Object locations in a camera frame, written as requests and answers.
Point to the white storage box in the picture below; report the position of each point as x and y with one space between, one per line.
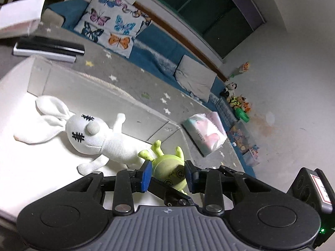
31 172

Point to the dark window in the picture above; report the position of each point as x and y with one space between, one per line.
209 10

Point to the small clear box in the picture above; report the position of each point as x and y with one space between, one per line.
251 157

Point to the grey star blanket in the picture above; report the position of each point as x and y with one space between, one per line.
157 83

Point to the yellow and black toy figure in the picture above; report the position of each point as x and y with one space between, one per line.
234 101

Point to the blue bed sheet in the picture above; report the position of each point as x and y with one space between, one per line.
157 49

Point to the clear box of colourful pieces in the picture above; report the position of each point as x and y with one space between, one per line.
239 134

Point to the grey cushion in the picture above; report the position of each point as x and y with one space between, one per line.
52 17

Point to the green alien toy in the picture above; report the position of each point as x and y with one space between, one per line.
167 167

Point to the white cardboard box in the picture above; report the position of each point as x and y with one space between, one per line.
18 18

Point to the wooden window ledge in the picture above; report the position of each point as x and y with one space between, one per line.
183 40

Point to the butterfly print pillow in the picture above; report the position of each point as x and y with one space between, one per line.
110 21

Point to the flower toy figure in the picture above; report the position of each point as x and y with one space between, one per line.
243 68

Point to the orange toy figure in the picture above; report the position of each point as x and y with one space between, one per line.
246 107

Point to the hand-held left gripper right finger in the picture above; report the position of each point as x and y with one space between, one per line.
190 180

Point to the grey pillow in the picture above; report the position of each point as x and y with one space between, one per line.
195 77

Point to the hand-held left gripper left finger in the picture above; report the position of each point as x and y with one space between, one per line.
145 177

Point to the black and white plush toy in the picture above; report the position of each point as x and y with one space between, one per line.
230 87

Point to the pastel tissue packet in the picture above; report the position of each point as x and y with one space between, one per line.
205 133

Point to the black and white flat box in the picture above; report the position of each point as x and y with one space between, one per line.
47 47

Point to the white plush rabbit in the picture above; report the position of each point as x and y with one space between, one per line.
86 133

